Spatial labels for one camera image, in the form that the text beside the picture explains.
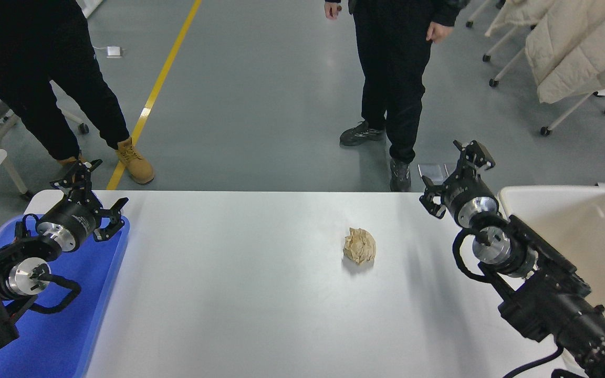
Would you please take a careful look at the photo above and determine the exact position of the blue plastic tray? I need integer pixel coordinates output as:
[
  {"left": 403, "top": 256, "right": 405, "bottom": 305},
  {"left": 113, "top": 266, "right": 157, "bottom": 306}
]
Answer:
[{"left": 0, "top": 214, "right": 131, "bottom": 378}]

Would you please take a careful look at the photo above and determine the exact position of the person's left hand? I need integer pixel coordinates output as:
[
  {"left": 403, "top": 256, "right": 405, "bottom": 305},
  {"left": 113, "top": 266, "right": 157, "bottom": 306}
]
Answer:
[{"left": 426, "top": 21, "right": 451, "bottom": 44}]

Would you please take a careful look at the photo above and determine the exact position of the large pale plastic bin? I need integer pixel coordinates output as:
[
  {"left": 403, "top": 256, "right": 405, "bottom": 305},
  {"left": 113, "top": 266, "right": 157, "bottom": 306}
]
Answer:
[{"left": 498, "top": 185, "right": 605, "bottom": 374}]

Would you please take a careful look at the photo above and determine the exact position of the tan paper ball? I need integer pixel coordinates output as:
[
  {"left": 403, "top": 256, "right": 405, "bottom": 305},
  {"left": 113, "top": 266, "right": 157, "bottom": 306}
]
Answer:
[{"left": 343, "top": 227, "right": 377, "bottom": 265}]

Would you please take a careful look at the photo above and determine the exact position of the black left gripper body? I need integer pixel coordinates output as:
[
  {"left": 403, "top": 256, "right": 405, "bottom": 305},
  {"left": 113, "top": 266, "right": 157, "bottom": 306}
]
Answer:
[{"left": 45, "top": 201, "right": 99, "bottom": 245}]

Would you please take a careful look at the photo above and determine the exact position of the small cream quilted coat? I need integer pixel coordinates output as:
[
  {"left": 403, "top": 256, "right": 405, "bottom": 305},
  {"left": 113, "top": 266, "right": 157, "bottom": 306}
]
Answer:
[{"left": 485, "top": 0, "right": 556, "bottom": 37}]

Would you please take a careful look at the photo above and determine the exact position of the large cream quilted coat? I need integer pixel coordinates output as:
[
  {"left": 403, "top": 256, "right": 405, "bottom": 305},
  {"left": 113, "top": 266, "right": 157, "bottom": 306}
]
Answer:
[{"left": 525, "top": 0, "right": 605, "bottom": 104}]

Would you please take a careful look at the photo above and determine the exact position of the silver floor plate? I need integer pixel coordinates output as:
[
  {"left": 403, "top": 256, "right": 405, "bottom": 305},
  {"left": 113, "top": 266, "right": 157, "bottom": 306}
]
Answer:
[{"left": 418, "top": 164, "right": 447, "bottom": 182}]

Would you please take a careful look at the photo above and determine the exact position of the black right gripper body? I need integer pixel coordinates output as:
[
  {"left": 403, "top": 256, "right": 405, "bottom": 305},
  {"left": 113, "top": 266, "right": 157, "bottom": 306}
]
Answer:
[{"left": 441, "top": 176, "right": 494, "bottom": 226}]

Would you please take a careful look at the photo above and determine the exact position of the white frame caster chair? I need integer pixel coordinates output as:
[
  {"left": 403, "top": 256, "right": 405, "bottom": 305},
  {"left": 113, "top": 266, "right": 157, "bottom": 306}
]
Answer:
[
  {"left": 465, "top": 0, "right": 526, "bottom": 62},
  {"left": 489, "top": 46, "right": 605, "bottom": 137}
]

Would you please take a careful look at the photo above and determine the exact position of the person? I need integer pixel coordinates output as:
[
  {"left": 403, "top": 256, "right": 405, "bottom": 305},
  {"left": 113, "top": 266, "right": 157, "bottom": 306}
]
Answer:
[
  {"left": 0, "top": 0, "right": 155, "bottom": 185},
  {"left": 324, "top": 0, "right": 471, "bottom": 193}
]

